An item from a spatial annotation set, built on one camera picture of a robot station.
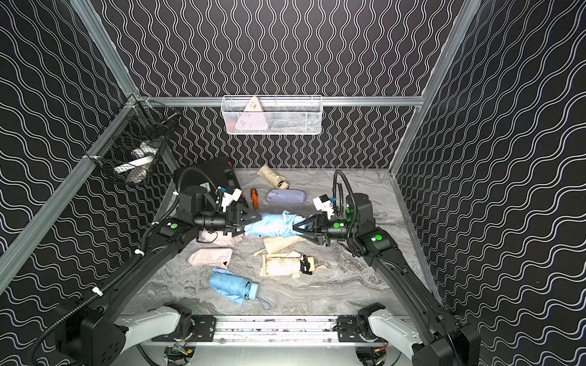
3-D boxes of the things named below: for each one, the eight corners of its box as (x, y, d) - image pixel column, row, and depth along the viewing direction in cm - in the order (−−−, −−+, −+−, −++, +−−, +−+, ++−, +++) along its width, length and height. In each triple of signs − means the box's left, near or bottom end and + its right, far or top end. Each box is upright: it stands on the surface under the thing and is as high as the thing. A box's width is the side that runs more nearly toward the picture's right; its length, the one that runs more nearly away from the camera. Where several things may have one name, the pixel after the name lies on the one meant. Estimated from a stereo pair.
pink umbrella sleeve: (192, 269, 89) (187, 263, 85) (196, 254, 93) (192, 248, 89) (231, 269, 89) (228, 263, 85) (234, 254, 93) (231, 248, 89)
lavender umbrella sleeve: (266, 204, 108) (265, 197, 104) (267, 196, 111) (266, 189, 107) (306, 204, 108) (306, 198, 104) (305, 196, 111) (306, 189, 107)
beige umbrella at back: (258, 174, 120) (257, 169, 117) (266, 169, 123) (265, 163, 120) (282, 193, 113) (282, 187, 109) (291, 186, 115) (290, 181, 112)
